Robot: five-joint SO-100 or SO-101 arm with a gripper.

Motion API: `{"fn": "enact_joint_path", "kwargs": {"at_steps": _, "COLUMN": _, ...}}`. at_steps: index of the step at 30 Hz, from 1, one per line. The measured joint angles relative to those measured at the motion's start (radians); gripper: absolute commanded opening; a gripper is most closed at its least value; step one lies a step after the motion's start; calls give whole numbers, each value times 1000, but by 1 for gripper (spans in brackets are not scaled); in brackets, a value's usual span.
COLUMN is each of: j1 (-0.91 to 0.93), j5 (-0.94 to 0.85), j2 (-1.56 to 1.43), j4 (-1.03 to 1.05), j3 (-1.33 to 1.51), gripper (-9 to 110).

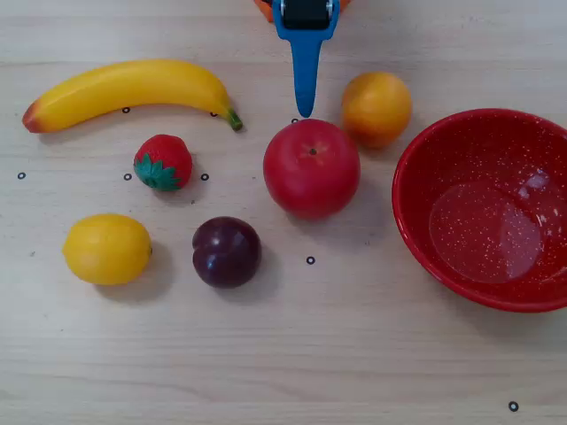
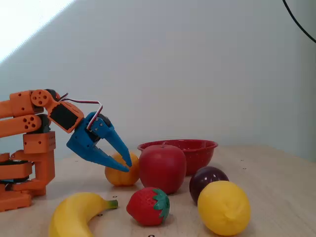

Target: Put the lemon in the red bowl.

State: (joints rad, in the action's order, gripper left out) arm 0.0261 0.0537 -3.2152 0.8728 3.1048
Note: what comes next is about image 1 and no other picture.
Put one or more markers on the red toy apple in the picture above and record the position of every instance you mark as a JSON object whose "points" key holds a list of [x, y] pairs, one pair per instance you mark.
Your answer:
{"points": [[310, 177]]}

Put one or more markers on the yellow toy banana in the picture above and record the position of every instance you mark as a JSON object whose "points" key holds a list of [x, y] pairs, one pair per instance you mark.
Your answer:
{"points": [[133, 84]]}

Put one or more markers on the red speckled bowl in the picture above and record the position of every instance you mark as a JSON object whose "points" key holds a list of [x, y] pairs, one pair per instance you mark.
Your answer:
{"points": [[487, 221]]}

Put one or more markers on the orange toy peach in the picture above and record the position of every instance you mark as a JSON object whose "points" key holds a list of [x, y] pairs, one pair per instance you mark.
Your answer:
{"points": [[376, 108]]}

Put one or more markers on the red toy strawberry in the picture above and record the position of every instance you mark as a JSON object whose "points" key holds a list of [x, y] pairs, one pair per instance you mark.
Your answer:
{"points": [[168, 155]]}

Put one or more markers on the yellow toy lemon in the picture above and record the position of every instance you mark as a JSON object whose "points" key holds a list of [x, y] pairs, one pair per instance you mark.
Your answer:
{"points": [[106, 248]]}

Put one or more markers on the dark purple toy plum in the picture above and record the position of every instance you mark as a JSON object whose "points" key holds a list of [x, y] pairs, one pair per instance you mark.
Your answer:
{"points": [[226, 252]]}

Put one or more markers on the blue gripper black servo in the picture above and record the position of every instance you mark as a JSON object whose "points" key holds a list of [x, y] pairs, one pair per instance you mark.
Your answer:
{"points": [[306, 34]]}

